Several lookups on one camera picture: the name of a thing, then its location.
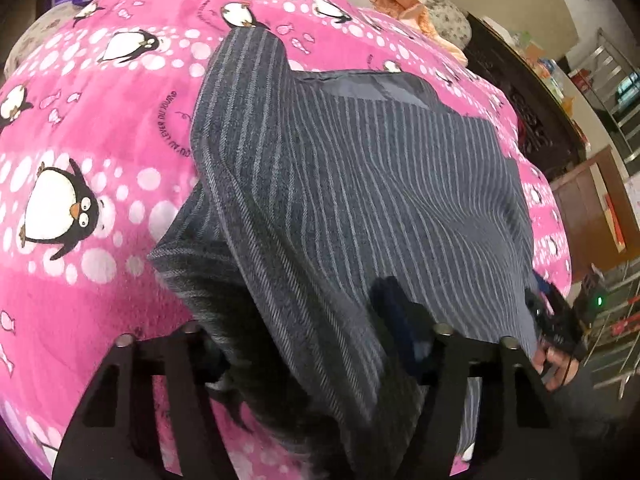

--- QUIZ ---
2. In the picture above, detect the orange fringed towel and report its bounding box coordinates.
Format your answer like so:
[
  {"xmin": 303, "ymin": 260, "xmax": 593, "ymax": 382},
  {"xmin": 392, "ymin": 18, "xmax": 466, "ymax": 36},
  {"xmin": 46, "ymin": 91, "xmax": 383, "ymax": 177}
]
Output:
[{"xmin": 369, "ymin": 0, "xmax": 468, "ymax": 66}]

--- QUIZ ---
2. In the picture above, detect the floral print quilt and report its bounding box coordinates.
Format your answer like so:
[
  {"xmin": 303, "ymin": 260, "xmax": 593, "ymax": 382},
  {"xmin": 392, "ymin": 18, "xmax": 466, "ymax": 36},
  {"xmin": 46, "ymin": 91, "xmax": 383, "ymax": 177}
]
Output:
[{"xmin": 425, "ymin": 0, "xmax": 472, "ymax": 50}]

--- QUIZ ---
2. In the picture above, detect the person's right hand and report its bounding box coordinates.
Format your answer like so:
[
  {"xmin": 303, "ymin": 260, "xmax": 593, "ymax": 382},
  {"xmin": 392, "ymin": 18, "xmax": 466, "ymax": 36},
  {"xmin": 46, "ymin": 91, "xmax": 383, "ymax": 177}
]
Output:
[{"xmin": 532, "ymin": 341, "xmax": 579, "ymax": 391}]

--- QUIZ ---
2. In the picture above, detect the metal stair railing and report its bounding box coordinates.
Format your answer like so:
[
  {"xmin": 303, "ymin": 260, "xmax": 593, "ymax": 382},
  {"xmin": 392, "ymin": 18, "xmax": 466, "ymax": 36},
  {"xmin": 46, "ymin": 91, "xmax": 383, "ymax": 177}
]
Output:
[{"xmin": 570, "ymin": 28, "xmax": 639, "ymax": 174}]

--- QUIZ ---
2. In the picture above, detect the pink penguin print blanket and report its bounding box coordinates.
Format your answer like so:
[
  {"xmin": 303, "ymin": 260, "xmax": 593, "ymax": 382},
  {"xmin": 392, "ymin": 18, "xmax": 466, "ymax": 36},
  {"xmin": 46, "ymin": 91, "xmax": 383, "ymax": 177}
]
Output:
[{"xmin": 1, "ymin": 0, "xmax": 572, "ymax": 474}]

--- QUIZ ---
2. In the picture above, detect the brown wooden cabinet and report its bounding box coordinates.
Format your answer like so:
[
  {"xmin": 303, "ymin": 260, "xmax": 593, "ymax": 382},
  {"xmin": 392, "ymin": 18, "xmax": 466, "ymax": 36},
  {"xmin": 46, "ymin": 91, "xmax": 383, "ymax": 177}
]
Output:
[{"xmin": 551, "ymin": 146, "xmax": 639, "ymax": 284}]

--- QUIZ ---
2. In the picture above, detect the grey pinstriped suit jacket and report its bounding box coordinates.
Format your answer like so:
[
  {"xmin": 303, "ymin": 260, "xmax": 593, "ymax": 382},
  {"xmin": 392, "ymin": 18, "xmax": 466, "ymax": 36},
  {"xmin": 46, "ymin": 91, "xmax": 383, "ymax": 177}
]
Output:
[{"xmin": 150, "ymin": 27, "xmax": 537, "ymax": 479}]

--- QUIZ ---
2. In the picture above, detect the dark carved wooden headboard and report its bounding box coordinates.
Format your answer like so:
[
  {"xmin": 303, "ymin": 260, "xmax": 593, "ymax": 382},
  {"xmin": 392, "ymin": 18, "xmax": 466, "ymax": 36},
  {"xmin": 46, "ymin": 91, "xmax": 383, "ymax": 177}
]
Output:
[{"xmin": 464, "ymin": 14, "xmax": 586, "ymax": 181}]

